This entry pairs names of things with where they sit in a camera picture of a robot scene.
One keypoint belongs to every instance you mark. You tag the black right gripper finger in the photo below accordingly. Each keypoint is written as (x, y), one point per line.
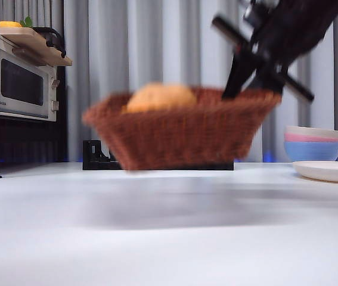
(238, 77)
(271, 79)

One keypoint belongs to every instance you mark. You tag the brown potato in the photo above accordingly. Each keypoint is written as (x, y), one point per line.
(159, 98)

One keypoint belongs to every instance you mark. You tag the brown wicker basket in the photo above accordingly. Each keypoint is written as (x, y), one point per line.
(180, 140)

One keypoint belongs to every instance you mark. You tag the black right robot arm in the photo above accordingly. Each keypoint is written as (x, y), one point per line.
(300, 26)

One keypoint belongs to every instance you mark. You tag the beige bowl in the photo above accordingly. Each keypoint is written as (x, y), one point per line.
(317, 131)

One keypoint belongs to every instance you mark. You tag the pink bowl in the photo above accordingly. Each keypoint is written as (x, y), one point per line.
(311, 138)

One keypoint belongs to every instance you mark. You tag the blue bowl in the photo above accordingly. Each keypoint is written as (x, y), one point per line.
(313, 150)

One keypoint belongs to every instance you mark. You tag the grey pleated curtain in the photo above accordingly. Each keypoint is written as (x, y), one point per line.
(156, 44)

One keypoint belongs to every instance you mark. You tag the white plate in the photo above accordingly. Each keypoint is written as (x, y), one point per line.
(329, 171)

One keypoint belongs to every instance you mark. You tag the black dish rack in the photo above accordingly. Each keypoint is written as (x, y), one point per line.
(92, 161)

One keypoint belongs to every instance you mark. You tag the wooden cutting board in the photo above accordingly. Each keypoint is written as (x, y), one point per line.
(36, 44)

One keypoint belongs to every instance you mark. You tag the beige toaster oven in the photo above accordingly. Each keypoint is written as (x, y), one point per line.
(22, 83)

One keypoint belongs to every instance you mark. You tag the green leaf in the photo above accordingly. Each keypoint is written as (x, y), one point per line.
(27, 21)

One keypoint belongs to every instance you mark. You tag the yellow fruit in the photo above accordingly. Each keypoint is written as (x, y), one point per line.
(9, 24)

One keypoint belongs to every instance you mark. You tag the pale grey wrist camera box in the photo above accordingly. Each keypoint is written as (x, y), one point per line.
(250, 15)

